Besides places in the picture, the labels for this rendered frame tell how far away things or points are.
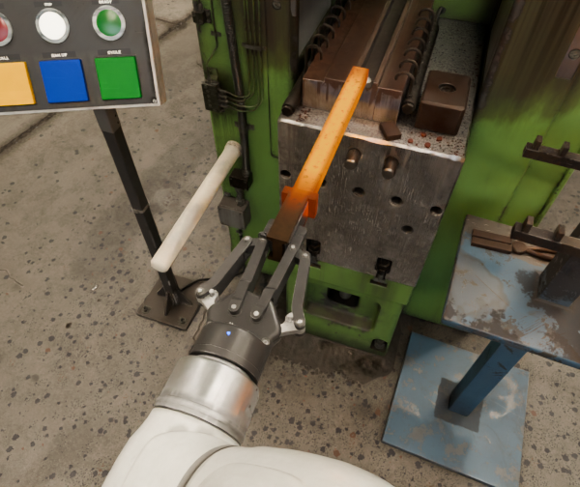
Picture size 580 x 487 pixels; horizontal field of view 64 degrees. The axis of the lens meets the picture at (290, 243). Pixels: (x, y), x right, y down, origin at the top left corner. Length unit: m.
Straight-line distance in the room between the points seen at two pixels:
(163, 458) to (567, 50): 0.95
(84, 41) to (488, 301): 0.92
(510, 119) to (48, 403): 1.57
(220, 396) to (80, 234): 1.75
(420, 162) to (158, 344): 1.14
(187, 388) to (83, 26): 0.74
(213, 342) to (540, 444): 1.40
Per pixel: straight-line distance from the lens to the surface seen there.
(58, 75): 1.01
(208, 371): 0.44
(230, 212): 1.51
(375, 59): 1.05
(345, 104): 0.77
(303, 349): 1.66
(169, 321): 1.76
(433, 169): 0.97
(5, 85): 1.05
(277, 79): 1.19
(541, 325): 1.04
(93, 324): 1.85
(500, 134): 1.16
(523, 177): 1.25
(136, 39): 0.98
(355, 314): 1.56
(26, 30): 1.04
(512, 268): 1.09
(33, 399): 1.80
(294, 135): 1.00
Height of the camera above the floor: 1.51
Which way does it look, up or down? 52 degrees down
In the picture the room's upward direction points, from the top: straight up
